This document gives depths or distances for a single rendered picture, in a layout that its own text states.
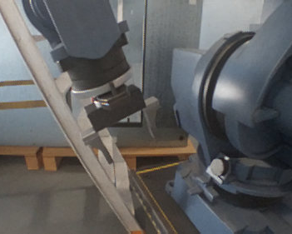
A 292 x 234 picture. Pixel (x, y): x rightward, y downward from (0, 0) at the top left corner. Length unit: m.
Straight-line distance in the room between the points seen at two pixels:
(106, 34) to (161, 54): 1.20
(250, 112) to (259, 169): 0.32
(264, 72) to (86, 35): 0.34
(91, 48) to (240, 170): 0.57
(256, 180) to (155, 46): 1.12
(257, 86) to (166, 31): 1.16
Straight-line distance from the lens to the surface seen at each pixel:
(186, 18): 1.58
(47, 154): 1.79
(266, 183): 0.76
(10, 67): 1.76
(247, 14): 5.55
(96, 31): 0.36
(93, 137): 0.49
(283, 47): 0.50
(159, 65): 1.56
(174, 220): 0.95
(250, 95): 0.46
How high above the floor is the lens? 1.06
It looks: 22 degrees down
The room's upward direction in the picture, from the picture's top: 3 degrees clockwise
